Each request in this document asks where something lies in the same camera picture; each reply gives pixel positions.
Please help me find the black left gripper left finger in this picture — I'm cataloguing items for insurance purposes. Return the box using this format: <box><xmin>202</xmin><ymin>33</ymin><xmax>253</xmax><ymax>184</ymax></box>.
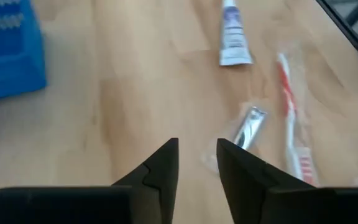
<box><xmin>112</xmin><ymin>138</ymin><xmax>180</xmax><ymax>224</ymax></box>

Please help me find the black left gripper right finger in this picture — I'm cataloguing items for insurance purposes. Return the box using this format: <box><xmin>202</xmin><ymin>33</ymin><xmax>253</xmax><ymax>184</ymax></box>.
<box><xmin>216</xmin><ymin>138</ymin><xmax>319</xmax><ymax>224</ymax></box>

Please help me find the silver nail clipper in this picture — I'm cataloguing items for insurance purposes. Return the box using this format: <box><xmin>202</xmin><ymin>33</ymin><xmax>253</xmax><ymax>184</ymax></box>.
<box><xmin>200</xmin><ymin>102</ymin><xmax>270</xmax><ymax>174</ymax></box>

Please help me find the red white toothbrush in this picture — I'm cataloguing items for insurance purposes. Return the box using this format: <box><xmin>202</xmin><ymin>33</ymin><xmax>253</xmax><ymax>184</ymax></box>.
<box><xmin>275</xmin><ymin>51</ymin><xmax>321</xmax><ymax>187</ymax></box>

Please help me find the white toothpaste tube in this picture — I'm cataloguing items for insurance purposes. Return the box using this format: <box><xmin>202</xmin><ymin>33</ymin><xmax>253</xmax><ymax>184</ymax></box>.
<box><xmin>218</xmin><ymin>0</ymin><xmax>254</xmax><ymax>67</ymax></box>

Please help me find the blue plastic basket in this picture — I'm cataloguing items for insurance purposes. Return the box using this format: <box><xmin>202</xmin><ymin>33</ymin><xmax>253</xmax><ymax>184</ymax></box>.
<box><xmin>0</xmin><ymin>0</ymin><xmax>48</xmax><ymax>103</ymax></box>

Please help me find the black table frame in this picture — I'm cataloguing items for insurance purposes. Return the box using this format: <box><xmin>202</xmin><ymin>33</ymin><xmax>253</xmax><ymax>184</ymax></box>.
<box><xmin>316</xmin><ymin>0</ymin><xmax>358</xmax><ymax>75</ymax></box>

